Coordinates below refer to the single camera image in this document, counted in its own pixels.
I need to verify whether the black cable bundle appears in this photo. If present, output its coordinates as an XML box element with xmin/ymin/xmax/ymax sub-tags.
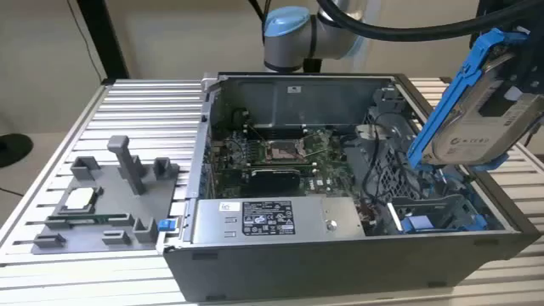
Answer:
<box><xmin>245</xmin><ymin>0</ymin><xmax>273</xmax><ymax>25</ymax></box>

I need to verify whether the black RAM slot row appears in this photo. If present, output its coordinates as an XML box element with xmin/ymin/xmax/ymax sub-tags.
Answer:
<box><xmin>247</xmin><ymin>123</ymin><xmax>309</xmax><ymax>136</ymax></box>
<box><xmin>247</xmin><ymin>161</ymin><xmax>313</xmax><ymax>170</ymax></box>

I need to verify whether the CPU socket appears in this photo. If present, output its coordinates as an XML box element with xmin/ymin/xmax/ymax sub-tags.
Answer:
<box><xmin>265</xmin><ymin>138</ymin><xmax>306</xmax><ymax>163</ymax></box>

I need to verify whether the hard disk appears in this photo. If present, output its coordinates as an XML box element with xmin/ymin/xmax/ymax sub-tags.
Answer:
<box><xmin>406</xmin><ymin>27</ymin><xmax>544</xmax><ymax>175</ymax></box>

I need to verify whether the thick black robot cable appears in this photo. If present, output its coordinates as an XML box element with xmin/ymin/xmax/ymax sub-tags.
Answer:
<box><xmin>315</xmin><ymin>0</ymin><xmax>544</xmax><ymax>42</ymax></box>

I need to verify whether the black round stand base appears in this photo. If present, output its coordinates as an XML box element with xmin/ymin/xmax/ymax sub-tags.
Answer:
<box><xmin>0</xmin><ymin>133</ymin><xmax>34</xmax><ymax>168</ymax></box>

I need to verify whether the empty blue disk carrier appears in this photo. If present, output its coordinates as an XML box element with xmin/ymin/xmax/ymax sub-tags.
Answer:
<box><xmin>401</xmin><ymin>215</ymin><xmax>487</xmax><ymax>235</ymax></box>

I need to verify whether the black graphics card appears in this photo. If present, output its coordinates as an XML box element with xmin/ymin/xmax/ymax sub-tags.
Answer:
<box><xmin>247</xmin><ymin>168</ymin><xmax>301</xmax><ymax>195</ymax></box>

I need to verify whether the grey parts rack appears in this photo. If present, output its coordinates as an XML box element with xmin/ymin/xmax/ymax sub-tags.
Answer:
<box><xmin>31</xmin><ymin>135</ymin><xmax>181</xmax><ymax>256</ymax></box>

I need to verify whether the black PC case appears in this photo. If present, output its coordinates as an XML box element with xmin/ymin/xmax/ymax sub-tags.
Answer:
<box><xmin>154</xmin><ymin>71</ymin><xmax>542</xmax><ymax>303</ymax></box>

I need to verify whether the grey metal drive cage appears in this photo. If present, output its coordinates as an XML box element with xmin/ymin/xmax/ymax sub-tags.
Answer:
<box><xmin>343</xmin><ymin>89</ymin><xmax>430</xmax><ymax>205</ymax></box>

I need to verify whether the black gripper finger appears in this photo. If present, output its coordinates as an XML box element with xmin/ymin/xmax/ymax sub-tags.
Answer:
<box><xmin>479</xmin><ymin>54</ymin><xmax>544</xmax><ymax>117</ymax></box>

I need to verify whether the red black power wire bundle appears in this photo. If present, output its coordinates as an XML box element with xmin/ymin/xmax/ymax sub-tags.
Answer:
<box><xmin>355</xmin><ymin>203</ymin><xmax>378</xmax><ymax>224</ymax></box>

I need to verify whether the long black board wire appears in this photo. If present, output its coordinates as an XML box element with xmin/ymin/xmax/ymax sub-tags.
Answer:
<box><xmin>359</xmin><ymin>124</ymin><xmax>383</xmax><ymax>201</ymax></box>

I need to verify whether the green motherboard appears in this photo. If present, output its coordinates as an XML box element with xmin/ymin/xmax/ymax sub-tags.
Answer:
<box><xmin>207</xmin><ymin>126</ymin><xmax>362</xmax><ymax>198</ymax></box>

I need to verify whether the silver power supply unit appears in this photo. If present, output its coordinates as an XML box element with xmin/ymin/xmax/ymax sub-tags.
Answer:
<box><xmin>189</xmin><ymin>197</ymin><xmax>366</xmax><ymax>245</ymax></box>

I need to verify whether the green RAM stick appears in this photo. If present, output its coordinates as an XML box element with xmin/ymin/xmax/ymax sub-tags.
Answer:
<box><xmin>45</xmin><ymin>214</ymin><xmax>127</xmax><ymax>222</ymax></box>

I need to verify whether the silver CPU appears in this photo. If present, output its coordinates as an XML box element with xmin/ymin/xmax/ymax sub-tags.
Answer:
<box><xmin>62</xmin><ymin>187</ymin><xmax>97</xmax><ymax>210</ymax></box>

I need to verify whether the black upright pole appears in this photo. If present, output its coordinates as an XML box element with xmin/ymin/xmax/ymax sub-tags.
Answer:
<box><xmin>78</xmin><ymin>0</ymin><xmax>130</xmax><ymax>80</ymax></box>

